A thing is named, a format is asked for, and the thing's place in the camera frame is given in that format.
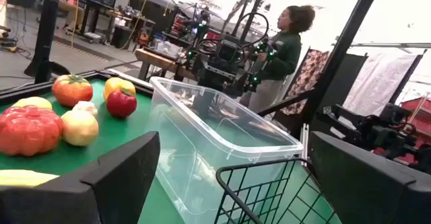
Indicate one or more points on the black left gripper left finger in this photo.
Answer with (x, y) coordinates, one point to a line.
(118, 177)

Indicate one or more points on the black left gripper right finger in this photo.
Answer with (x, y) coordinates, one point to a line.
(363, 183)

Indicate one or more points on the red toy apple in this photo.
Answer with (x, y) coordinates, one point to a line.
(121, 104)

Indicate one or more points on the yellow toy bell pepper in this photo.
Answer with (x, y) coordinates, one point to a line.
(116, 84)

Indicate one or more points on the orange-red toy tomato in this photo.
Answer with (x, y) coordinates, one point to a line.
(72, 91)

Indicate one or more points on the yellow toy corn cob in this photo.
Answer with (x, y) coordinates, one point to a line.
(20, 178)

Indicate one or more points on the red toy bell pepper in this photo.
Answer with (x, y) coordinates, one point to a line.
(28, 131)

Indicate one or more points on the black robot equipment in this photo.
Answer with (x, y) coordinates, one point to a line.
(380, 133)

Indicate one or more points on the pale yellow toy onion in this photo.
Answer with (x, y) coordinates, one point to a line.
(79, 128)

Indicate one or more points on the wooden workbench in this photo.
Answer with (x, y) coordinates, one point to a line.
(158, 61)

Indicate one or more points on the standing person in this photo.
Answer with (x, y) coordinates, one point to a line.
(286, 56)

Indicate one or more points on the clear plastic bin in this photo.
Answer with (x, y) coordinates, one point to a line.
(188, 156)

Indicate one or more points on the white toy garlic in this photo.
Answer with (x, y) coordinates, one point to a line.
(85, 107)

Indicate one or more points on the red cabinet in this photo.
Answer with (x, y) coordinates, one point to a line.
(421, 116)

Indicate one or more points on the patterned fabric screen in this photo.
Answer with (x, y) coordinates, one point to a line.
(308, 72)

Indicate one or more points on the white sheet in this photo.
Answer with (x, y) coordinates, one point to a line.
(377, 82)

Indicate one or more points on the black waste bin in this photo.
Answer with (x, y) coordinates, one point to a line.
(121, 37)

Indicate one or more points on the yellow toy lemon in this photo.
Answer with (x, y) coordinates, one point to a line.
(33, 102)

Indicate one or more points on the black tower fan white base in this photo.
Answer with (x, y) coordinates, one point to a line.
(45, 32)

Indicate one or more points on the seated person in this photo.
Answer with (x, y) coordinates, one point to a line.
(69, 8)

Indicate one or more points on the black table frame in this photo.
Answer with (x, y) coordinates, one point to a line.
(20, 91)

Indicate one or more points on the black frame post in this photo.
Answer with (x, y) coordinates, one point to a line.
(347, 39)

